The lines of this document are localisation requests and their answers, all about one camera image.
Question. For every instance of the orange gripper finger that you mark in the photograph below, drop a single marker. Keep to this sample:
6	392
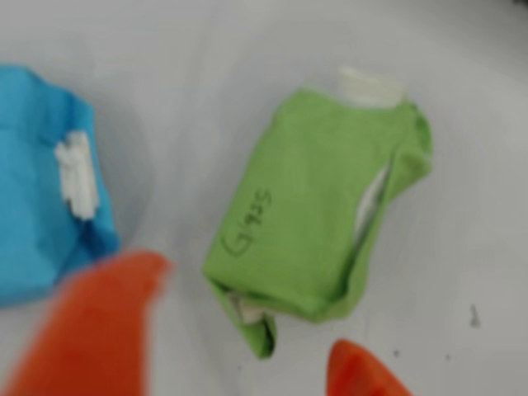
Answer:
359	375
90	330

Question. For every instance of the green paper-wrapped packet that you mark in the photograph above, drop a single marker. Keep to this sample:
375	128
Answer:
305	198

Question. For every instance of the blue paper-wrapped packet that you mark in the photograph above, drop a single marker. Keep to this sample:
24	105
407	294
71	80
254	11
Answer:
29	185

